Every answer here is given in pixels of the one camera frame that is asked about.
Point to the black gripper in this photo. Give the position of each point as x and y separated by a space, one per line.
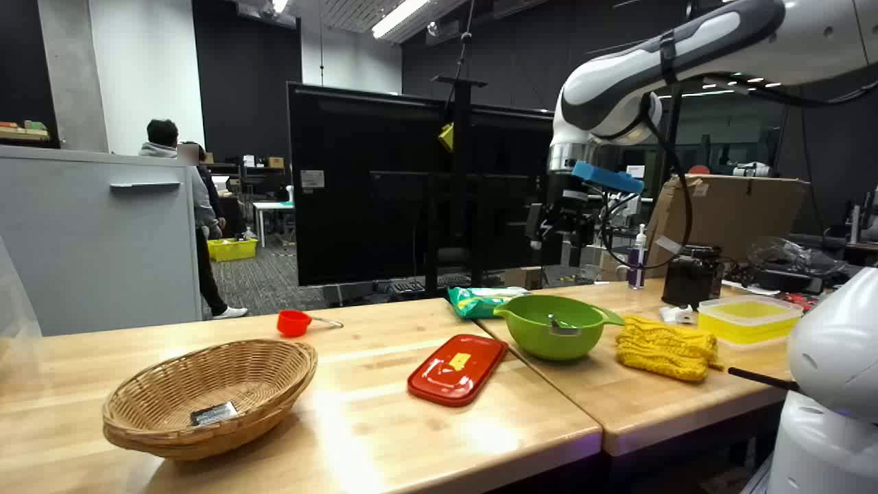
570 227

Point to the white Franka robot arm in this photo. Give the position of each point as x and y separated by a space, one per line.
641 83

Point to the green plastic bowl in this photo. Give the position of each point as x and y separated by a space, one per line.
540 345

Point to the pump bottle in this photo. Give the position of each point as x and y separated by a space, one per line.
641 262

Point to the metal spoon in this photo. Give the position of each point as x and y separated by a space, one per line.
562 323

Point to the black pole stand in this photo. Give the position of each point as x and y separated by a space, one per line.
463 183

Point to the black jar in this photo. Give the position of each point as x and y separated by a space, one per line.
686 277

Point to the white crumpled paper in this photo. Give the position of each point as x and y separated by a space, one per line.
675 313

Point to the yellow tag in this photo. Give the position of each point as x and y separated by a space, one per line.
445 135

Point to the yellow knitted cloth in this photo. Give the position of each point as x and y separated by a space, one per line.
663 353

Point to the cardboard box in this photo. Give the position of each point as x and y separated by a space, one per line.
732 216

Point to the small yellow block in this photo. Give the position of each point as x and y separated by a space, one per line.
460 361

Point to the yellow plastic container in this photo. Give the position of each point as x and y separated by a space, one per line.
744 323

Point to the red rectangular tray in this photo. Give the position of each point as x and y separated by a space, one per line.
441 380

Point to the large black screen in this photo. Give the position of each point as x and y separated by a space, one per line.
365 183

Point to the black pen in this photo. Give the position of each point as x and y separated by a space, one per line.
758 376

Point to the ceiling light strip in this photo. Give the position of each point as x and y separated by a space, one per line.
398 18

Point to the white background table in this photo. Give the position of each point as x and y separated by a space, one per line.
272 205

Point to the yellow bin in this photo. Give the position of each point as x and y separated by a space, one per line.
235 250

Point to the person in dark clothes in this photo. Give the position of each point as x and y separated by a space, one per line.
194 153

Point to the silver packet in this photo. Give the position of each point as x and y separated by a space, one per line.
212 412

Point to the person in light shirt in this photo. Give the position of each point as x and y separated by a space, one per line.
162 135

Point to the woven wicker basket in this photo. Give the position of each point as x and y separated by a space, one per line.
166 428

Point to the grey cabinet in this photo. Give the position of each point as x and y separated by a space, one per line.
91 247

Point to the clear plastic bag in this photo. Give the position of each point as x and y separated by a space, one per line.
17 319

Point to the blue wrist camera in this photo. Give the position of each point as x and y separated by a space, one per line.
607 176

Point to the wall shelf with items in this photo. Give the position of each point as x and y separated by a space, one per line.
29 129

